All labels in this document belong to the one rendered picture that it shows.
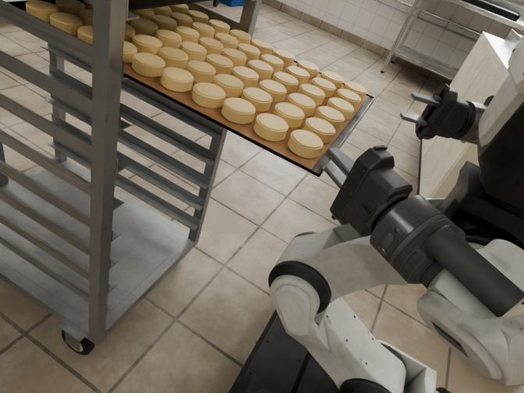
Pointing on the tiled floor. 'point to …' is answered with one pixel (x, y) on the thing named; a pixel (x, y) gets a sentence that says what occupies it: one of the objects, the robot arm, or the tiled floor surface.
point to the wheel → (81, 345)
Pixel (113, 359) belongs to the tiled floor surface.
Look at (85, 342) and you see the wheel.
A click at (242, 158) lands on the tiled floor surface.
